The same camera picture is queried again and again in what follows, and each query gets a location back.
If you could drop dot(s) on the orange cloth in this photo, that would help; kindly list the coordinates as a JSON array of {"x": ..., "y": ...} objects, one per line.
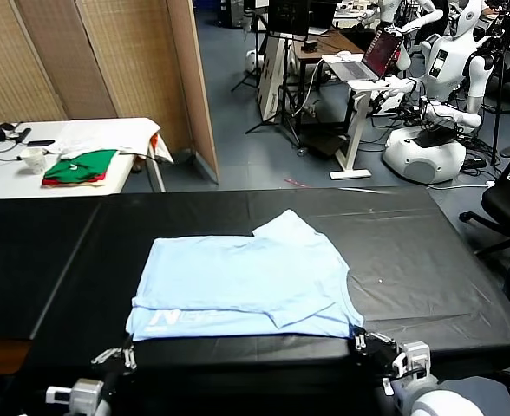
[{"x": 154, "y": 141}]

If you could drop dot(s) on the wicker folding screen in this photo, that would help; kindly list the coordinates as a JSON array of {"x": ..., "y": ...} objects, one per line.
[{"x": 107, "y": 65}]

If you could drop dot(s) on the white round device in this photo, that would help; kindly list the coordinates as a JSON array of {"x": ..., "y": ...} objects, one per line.
[{"x": 251, "y": 60}]

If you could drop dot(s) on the small black table cover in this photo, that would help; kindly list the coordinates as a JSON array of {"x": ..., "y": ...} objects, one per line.
[{"x": 21, "y": 260}]

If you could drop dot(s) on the black handheld device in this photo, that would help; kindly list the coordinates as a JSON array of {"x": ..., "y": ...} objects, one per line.
[{"x": 21, "y": 133}]

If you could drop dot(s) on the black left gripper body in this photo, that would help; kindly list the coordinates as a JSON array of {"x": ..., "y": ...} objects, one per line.
[{"x": 114, "y": 376}]

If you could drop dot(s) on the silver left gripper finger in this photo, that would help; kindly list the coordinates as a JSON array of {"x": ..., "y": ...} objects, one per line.
[
  {"x": 106, "y": 355},
  {"x": 130, "y": 357}
]

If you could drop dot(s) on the white standing desk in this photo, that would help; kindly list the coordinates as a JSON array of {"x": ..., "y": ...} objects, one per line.
[{"x": 355, "y": 130}]

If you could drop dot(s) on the black tripod stand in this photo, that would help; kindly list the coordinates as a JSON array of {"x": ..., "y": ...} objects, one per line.
[{"x": 286, "y": 56}]

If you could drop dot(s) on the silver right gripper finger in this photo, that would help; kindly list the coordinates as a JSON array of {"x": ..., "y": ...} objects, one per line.
[
  {"x": 359, "y": 340},
  {"x": 381, "y": 338}
]

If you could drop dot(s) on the silver open laptop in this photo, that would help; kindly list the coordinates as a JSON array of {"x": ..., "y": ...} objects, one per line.
[{"x": 381, "y": 54}]

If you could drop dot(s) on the white side table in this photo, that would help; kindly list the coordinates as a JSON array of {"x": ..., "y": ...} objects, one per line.
[{"x": 3, "y": 182}]

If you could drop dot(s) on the green folded shirt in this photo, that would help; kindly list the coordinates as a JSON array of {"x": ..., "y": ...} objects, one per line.
[{"x": 81, "y": 167}]

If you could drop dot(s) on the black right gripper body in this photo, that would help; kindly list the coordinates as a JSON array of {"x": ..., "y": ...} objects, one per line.
[{"x": 381, "y": 355}]

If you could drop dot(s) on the white cloth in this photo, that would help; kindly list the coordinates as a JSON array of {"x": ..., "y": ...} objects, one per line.
[{"x": 107, "y": 134}]

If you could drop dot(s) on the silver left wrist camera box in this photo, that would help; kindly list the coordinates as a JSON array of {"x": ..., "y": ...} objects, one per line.
[{"x": 83, "y": 392}]

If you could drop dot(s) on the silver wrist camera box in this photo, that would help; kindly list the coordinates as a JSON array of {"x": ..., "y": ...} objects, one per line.
[
  {"x": 415, "y": 359},
  {"x": 83, "y": 392}
]

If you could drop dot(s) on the light blue t-shirt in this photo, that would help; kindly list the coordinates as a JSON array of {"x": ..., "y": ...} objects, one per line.
[{"x": 237, "y": 281}]

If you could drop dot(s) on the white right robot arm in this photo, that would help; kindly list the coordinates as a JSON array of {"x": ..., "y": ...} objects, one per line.
[{"x": 437, "y": 401}]

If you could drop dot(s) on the black smartphone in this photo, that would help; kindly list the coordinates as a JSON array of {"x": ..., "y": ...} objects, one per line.
[{"x": 40, "y": 142}]

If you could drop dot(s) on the white leaning board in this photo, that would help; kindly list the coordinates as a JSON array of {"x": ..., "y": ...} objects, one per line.
[{"x": 270, "y": 78}]

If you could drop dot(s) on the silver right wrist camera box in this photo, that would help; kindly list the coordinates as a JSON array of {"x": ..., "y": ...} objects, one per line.
[{"x": 415, "y": 359}]

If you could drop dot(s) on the red folded shirt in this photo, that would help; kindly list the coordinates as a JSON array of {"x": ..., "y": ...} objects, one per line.
[{"x": 52, "y": 183}]

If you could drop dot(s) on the white background humanoid robot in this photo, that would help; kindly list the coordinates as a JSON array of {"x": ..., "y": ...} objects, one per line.
[{"x": 387, "y": 11}]

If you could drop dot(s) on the small black box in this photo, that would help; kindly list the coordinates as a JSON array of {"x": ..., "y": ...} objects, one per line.
[{"x": 309, "y": 47}]

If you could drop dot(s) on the black office chair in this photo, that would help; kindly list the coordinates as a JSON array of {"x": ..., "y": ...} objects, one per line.
[{"x": 506, "y": 203}]

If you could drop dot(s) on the white paper cup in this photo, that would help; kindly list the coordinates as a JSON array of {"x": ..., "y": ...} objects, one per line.
[{"x": 34, "y": 162}]

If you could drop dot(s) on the brown wooden desk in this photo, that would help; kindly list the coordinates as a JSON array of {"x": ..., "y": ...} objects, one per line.
[{"x": 337, "y": 43}]

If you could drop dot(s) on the black monitor with dots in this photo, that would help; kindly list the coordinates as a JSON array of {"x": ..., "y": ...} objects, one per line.
[{"x": 287, "y": 17}]

